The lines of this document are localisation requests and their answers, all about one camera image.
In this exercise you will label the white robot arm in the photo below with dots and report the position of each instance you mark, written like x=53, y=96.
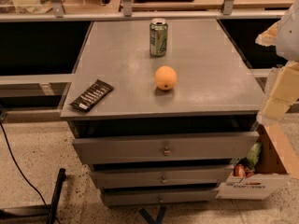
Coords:
x=287, y=40

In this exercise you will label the cardboard box with snacks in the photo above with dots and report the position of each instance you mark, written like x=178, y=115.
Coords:
x=277, y=164

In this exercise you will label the bottom grey drawer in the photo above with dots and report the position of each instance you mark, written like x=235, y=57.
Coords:
x=158, y=196

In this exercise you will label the metal shelf rail frame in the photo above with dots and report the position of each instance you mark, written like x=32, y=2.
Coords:
x=119, y=10

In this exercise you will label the grey drawer cabinet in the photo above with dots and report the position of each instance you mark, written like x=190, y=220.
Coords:
x=215, y=91

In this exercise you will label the grey drawer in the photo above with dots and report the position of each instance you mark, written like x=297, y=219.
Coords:
x=158, y=177
x=158, y=196
x=175, y=147

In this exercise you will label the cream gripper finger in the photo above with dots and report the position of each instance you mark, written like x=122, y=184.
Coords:
x=268, y=37
x=282, y=91

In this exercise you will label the middle grey drawer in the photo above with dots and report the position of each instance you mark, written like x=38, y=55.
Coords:
x=158, y=177

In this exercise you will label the black rxbar chocolate wrapper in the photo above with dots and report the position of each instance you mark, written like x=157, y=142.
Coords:
x=92, y=96

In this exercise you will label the green soda can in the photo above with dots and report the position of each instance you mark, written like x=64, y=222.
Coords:
x=158, y=31

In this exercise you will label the top grey drawer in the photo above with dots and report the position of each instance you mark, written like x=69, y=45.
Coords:
x=175, y=147

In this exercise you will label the orange fruit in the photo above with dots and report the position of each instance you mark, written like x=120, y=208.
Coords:
x=166, y=78

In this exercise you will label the green snack bag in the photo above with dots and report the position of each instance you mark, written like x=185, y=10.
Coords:
x=253, y=154

